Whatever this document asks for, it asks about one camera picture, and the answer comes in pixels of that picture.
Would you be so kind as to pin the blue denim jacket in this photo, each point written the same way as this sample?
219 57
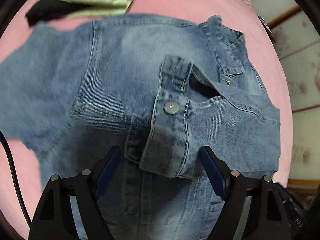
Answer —
150 104

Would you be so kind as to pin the pink bed sheet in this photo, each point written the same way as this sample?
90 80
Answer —
275 67

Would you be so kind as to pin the white floral wardrobe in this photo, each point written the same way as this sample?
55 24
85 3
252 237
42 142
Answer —
296 42

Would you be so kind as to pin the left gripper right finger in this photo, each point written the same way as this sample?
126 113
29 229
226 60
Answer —
253 208

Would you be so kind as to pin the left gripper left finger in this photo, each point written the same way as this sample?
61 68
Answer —
53 218

